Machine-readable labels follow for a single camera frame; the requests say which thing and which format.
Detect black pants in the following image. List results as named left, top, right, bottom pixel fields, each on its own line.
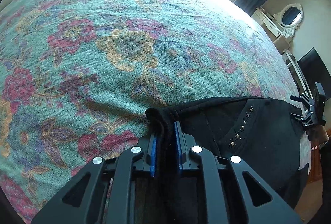
left=146, top=97, right=309, bottom=207

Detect white tv console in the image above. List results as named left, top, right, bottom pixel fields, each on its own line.
left=282, top=49, right=313, bottom=97

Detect black flat television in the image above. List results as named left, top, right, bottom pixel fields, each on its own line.
left=297, top=48, right=331, bottom=100

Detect white vanity dresser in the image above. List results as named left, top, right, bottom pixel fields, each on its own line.
left=251, top=8, right=292, bottom=50

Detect oval white framed mirror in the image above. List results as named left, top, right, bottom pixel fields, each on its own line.
left=273, top=3, right=303, bottom=37

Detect floral green bedspread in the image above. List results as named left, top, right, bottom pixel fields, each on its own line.
left=1, top=0, right=297, bottom=223

